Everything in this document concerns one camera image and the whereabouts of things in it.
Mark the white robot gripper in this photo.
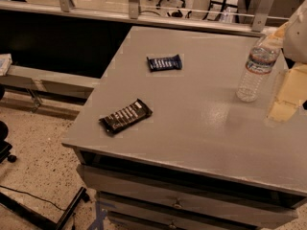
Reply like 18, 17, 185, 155
267, 0, 307, 123

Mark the clear plastic water bottle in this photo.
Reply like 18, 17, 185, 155
236, 34, 283, 103

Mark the blue rxbar blueberry wrapper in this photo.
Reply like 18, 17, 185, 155
147, 55, 182, 72

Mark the grey drawer cabinet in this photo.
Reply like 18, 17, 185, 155
63, 27, 307, 230

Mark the black snack bar wrapper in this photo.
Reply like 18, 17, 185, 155
99, 99, 153, 134

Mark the grey side bench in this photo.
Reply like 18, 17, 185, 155
0, 54, 100, 105

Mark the black stand base bar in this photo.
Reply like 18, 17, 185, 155
0, 187, 89, 230

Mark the black chair caster left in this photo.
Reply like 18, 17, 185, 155
0, 121, 16, 163

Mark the metal railing frame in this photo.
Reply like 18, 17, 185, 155
0, 0, 289, 35

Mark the black floor cable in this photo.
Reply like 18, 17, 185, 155
0, 184, 66, 213

